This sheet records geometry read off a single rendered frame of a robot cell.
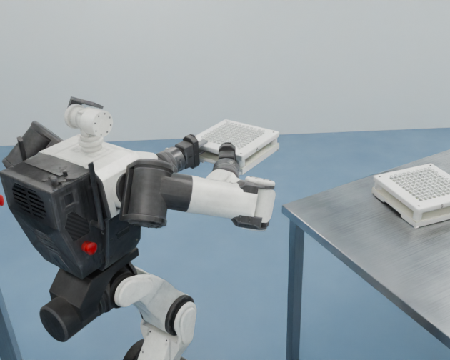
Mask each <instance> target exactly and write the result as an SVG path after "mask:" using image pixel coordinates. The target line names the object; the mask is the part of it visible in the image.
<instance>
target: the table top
mask: <svg viewBox="0 0 450 360"><path fill-rule="evenodd" d="M425 164H433V165H434V166H436V167H438V168H440V169H441V170H442V171H445V172H446V173H447V174H449V175H450V149H449V150H447V151H443V152H441V153H438V154H434V155H432V156H428V157H425V158H422V159H419V160H416V161H413V162H410V163H407V164H404V165H401V166H398V167H395V168H392V169H389V170H386V171H383V172H380V173H377V174H374V175H371V176H368V177H365V178H362V179H359V180H356V181H353V182H350V183H347V184H344V185H341V186H338V187H335V188H332V189H329V190H326V191H323V192H320V193H317V194H314V195H311V196H308V197H305V198H302V199H298V200H296V201H292V202H289V203H287V204H283V205H282V214H283V215H285V216H286V217H287V218H289V219H290V220H291V221H293V222H294V223H295V224H296V225H297V226H298V227H300V228H301V229H302V230H304V231H305V232H306V233H307V234H308V235H309V236H311V237H312V238H313V239H315V240H316V241H317V242H319V243H320V244H321V245H322V246H323V247H324V248H325V249H327V250H328V251H330V252H331V253H332V254H333V255H334V256H335V257H336V258H338V259H339V260H340V261H342V262H343V263H344V264H346V265H347V266H348V267H349V268H350V269H351V270H353V271H354V272H355V273H357V274H358V275H359V276H360V277H361V278H363V279H364V280H365V281H366V282H368V283H369V284H370V285H372V286H373V287H374V288H375V289H376V290H377V291H379V292H380V293H381V294H383V295H384V296H385V297H386V298H387V299H388V300H390V301H391V302H392V303H393V304H395V305H396V306H397V307H399V308H400V309H401V310H402V311H403V312H404V313H406V314H407V315H408V316H410V317H411V318H412V319H413V320H414V321H416V322H417V323H418V324H419V325H421V326H422V327H423V328H425V329H426V330H427V331H428V332H429V333H430V334H432V335H433V336H434V337H436V338H437V339H438V340H439V341H440V342H441V343H443V344H444V345H445V346H447V347H448V348H449V349H450V219H447V220H445V221H440V222H436V223H433V224H428V225H425V226H420V227H419V228H414V227H412V226H411V224H410V223H408V222H407V221H406V220H404V219H403V218H402V217H401V214H400V213H399V212H398V211H397V210H396V209H394V208H393V207H392V206H390V205H389V204H388V203H386V202H382V201H381V200H380V199H378V198H377V197H376V196H374V195H373V194H372V192H371V190H372V187H374V186H375V181H374V180H373V179H374V176H376V175H379V174H385V173H389V172H393V171H398V170H402V169H408V168H412V167H415V166H421V165H425Z"/></svg>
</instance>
